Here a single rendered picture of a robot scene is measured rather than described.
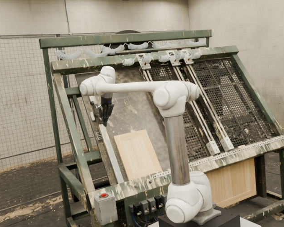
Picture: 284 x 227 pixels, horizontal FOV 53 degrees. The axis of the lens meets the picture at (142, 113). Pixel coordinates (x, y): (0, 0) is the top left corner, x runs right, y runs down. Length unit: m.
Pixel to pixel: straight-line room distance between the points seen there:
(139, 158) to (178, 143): 0.99
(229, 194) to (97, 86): 2.02
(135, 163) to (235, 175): 1.24
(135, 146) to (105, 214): 0.71
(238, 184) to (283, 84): 4.67
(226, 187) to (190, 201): 1.65
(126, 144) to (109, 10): 5.95
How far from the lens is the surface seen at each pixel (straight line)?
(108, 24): 7.97
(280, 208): 3.56
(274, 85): 7.78
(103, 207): 2.03
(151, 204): 2.30
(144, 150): 2.51
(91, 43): 3.24
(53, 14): 7.48
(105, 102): 1.99
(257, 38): 7.99
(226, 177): 3.18
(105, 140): 2.42
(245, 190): 3.42
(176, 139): 1.51
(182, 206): 1.56
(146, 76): 2.86
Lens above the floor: 1.73
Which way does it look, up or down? 8 degrees down
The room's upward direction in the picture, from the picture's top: 7 degrees counter-clockwise
